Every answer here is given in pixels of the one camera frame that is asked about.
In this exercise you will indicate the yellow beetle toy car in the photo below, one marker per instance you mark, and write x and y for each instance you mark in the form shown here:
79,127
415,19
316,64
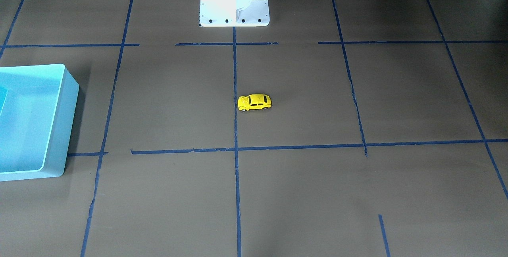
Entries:
254,101

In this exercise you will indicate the light blue plastic bin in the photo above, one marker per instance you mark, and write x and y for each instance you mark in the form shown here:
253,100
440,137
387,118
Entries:
37,111

